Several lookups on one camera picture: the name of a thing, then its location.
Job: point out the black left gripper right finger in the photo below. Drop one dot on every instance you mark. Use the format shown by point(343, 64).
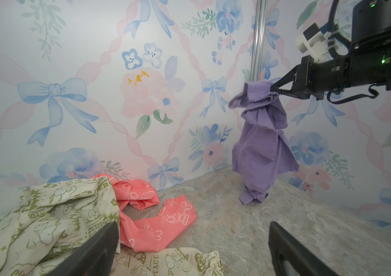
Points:
point(291, 258)

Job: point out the purple cloth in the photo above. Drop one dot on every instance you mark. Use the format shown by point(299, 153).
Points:
point(262, 151)

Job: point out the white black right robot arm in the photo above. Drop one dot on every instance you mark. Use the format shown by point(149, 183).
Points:
point(368, 49)

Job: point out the cream green patterned cloth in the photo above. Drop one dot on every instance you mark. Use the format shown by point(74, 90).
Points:
point(54, 220)

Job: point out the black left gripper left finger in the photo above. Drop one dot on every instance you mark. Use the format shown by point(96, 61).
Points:
point(95, 257)

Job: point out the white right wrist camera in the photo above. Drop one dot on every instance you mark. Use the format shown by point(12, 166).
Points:
point(314, 43)

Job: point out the aluminium corner post right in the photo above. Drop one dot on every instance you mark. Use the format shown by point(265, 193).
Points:
point(258, 43)

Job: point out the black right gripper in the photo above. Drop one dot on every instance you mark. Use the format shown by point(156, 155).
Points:
point(314, 79)

